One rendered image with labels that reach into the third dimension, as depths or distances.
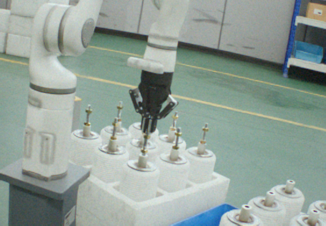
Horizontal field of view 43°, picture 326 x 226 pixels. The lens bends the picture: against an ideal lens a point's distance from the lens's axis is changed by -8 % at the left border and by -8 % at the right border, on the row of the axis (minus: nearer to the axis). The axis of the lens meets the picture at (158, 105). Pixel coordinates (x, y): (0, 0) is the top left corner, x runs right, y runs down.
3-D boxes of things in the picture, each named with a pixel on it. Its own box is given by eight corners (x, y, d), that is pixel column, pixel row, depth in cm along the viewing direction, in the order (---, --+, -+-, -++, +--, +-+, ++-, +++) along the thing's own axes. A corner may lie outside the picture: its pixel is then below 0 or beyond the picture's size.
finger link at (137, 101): (137, 87, 110) (147, 109, 110) (131, 91, 111) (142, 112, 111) (131, 88, 108) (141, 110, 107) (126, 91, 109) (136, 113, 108)
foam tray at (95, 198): (127, 268, 107) (137, 209, 102) (45, 203, 132) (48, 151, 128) (217, 229, 135) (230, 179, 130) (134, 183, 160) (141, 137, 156)
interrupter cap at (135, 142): (124, 142, 127) (124, 140, 127) (142, 139, 133) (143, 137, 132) (143, 151, 122) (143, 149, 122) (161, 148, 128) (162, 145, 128)
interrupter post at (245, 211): (244, 223, 88) (248, 210, 88) (236, 219, 90) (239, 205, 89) (250, 220, 90) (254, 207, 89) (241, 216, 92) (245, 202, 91)
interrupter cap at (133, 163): (149, 161, 116) (150, 158, 116) (160, 173, 109) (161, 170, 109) (122, 161, 113) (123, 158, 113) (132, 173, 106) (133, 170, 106)
